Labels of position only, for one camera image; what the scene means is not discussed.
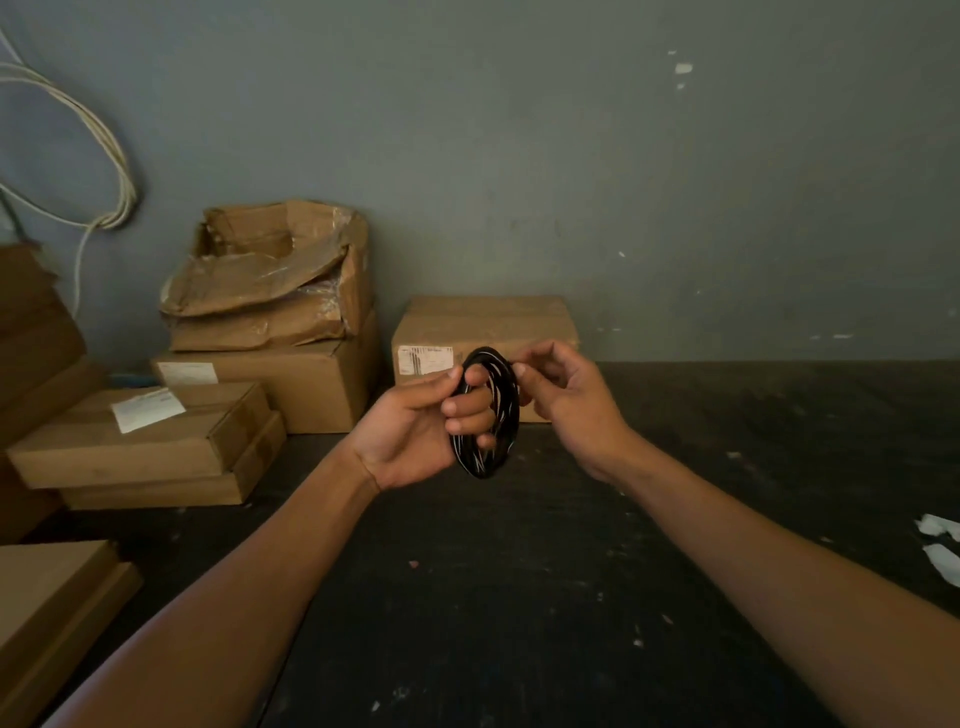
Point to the person's left hand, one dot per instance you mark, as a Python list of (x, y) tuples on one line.
[(397, 442)]

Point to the person's right hand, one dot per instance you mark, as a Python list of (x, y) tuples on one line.
[(581, 412)]

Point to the person's right thumb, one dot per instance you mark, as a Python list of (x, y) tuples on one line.
[(531, 384)]

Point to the person's left middle finger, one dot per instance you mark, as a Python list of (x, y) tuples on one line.
[(471, 424)]

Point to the person's left thumb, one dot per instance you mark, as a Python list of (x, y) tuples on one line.
[(437, 386)]

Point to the person's left forearm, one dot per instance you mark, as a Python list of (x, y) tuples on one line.
[(225, 600)]

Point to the person's right forearm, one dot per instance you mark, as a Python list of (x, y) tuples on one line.
[(787, 585)]

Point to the small sealed cardboard box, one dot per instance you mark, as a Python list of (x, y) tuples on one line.
[(480, 330)]

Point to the large cardboard box white label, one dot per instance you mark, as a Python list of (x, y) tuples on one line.
[(315, 382)]

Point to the torn open cardboard box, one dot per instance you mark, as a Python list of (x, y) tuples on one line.
[(277, 277)]

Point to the flat cardboard box white label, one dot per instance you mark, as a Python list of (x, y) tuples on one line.
[(150, 435)]

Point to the tall stack of cardboard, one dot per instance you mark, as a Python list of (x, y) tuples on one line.
[(34, 352)]

